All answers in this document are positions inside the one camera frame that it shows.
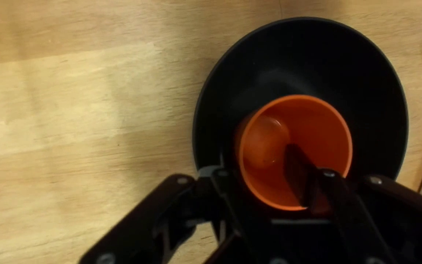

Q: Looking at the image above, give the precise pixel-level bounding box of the black bowl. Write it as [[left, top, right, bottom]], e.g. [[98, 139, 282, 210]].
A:
[[192, 15, 410, 184]]

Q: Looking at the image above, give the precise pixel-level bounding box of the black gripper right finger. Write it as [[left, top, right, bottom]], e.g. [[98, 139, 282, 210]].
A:
[[284, 143, 422, 264]]

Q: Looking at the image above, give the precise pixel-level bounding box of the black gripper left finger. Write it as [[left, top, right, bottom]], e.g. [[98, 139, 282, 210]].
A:
[[77, 165, 281, 264]]

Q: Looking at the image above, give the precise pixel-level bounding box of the orange plastic cup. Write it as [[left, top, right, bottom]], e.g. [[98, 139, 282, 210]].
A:
[[234, 93, 354, 212]]

